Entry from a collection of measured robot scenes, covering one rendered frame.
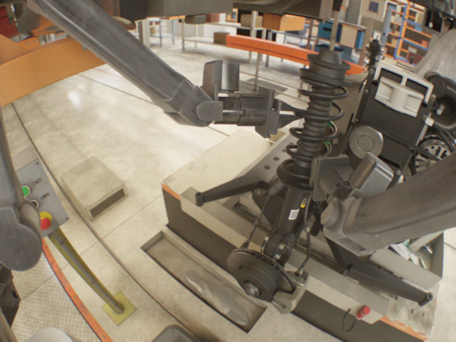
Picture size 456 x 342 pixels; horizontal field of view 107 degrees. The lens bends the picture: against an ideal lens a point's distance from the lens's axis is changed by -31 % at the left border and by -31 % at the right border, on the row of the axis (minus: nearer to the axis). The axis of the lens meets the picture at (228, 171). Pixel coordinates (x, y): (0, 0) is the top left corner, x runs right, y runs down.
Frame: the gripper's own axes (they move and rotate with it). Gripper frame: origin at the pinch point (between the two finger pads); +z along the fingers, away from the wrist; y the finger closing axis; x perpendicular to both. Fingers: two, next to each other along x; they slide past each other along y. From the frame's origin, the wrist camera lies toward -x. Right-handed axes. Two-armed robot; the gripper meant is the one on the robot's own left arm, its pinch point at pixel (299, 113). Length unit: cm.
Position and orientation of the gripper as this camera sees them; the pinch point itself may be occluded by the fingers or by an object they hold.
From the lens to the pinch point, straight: 56.0
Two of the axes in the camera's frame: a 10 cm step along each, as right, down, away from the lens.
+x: 2.3, 4.1, -8.8
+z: 9.7, -0.4, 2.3
